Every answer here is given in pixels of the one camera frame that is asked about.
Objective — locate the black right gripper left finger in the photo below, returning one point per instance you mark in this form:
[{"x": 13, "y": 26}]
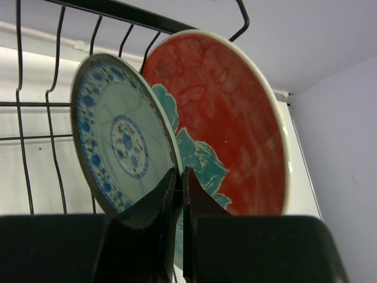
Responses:
[{"x": 134, "y": 246}]

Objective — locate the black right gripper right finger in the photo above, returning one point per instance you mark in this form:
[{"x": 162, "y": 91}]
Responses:
[{"x": 220, "y": 247}]

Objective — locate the small blue floral plate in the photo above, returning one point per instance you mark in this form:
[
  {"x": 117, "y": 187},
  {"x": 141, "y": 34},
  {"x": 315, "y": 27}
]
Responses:
[{"x": 124, "y": 141}]

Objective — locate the red teal flower plate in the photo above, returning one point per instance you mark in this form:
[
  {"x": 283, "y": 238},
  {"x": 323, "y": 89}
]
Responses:
[{"x": 226, "y": 120}]

